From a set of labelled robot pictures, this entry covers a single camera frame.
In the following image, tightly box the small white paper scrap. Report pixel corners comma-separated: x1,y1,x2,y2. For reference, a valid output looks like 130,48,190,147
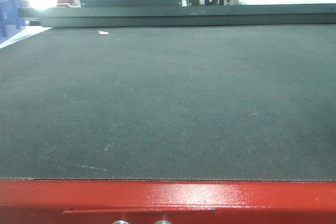
99,31,109,35

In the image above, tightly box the red metal table edge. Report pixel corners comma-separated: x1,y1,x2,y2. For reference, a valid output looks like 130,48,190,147
1,179,335,223

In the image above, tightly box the blue plastic stool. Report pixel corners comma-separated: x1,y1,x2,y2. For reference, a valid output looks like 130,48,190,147
1,0,26,37

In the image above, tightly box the black metal frame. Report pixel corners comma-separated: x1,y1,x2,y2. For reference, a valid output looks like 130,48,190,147
18,0,335,28

